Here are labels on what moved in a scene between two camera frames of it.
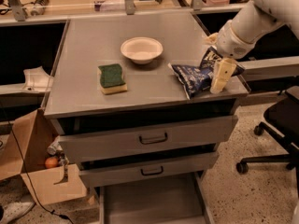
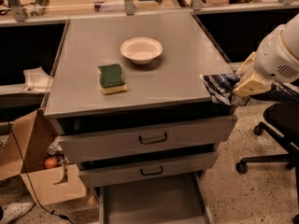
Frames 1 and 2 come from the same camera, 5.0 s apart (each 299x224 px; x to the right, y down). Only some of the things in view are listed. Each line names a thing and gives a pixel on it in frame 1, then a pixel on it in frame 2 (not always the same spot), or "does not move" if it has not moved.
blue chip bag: (197, 79) to (220, 88)
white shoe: (14, 211) does not move
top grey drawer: (98, 136) does not move
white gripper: (231, 43) to (273, 60)
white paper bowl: (141, 49) does not move
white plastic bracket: (37, 79) does not move
